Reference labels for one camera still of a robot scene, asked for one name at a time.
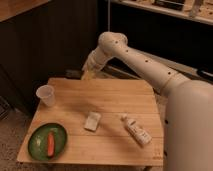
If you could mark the orange carrot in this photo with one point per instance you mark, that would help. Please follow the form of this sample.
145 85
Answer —
50 149

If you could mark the wooden table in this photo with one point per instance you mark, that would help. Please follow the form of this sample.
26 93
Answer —
110 144

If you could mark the dark wooden cabinet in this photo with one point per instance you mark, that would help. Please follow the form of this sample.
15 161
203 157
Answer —
40 39

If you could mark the metal shelf rack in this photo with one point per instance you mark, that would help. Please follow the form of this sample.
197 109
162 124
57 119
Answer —
168 36

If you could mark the white sponge pad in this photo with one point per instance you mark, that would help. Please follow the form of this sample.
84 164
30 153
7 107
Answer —
92 121

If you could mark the white lying bottle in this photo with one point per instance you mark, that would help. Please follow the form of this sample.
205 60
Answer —
141 136

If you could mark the green plate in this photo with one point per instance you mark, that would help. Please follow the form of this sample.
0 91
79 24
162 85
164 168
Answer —
38 141

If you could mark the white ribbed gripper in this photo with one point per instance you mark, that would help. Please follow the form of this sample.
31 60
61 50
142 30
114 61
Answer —
95 62

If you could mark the translucent plastic cup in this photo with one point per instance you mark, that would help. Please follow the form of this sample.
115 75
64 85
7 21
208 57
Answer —
46 94

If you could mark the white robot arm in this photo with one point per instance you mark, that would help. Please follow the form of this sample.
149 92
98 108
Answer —
188 130

